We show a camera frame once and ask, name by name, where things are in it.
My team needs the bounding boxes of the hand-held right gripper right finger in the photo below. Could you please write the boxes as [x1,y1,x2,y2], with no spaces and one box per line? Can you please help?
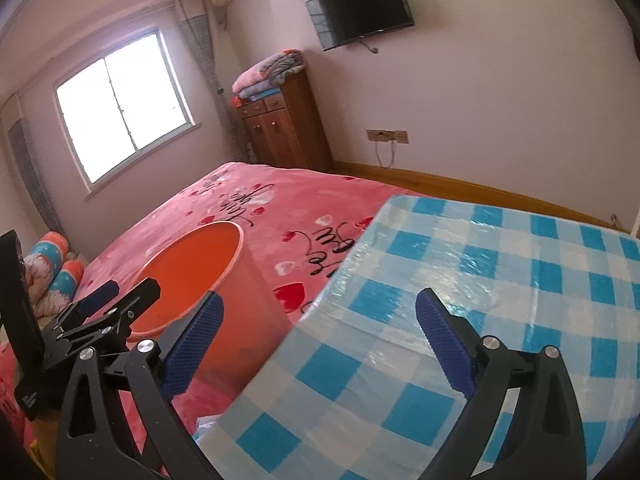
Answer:
[415,287,587,480]

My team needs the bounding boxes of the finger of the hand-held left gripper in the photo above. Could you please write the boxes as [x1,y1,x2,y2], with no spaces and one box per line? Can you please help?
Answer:
[50,281,121,331]
[100,277,162,336]

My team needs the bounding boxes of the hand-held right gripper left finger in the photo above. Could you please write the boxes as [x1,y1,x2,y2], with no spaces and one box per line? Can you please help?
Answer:
[55,290,226,480]

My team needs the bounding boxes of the orange plastic bin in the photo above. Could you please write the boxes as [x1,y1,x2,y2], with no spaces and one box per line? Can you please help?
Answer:
[125,221,296,396]

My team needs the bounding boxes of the blue white checked tablecloth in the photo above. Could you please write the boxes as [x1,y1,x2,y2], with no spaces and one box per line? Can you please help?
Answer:
[192,195,640,480]

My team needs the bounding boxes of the grey checked curtain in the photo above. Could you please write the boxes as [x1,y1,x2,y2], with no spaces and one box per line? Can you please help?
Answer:
[6,119,65,236]
[176,0,238,163]

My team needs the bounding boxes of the pink printed bedspread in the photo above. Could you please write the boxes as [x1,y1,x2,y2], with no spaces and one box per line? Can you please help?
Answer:
[0,161,433,441]

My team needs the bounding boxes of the window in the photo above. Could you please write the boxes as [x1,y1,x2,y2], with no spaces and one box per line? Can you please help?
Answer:
[54,27,193,186]

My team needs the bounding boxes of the wooden cabinet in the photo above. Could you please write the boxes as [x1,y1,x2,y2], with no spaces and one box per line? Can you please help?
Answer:
[237,67,333,173]

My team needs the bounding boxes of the folded pink blankets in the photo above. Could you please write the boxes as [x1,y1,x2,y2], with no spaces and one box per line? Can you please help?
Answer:
[231,50,306,108]

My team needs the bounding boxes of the wall socket strip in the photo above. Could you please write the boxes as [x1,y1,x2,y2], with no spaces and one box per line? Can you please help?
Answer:
[366,129,410,144]

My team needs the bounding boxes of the black wall television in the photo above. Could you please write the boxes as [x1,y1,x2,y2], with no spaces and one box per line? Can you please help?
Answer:
[318,0,416,51]

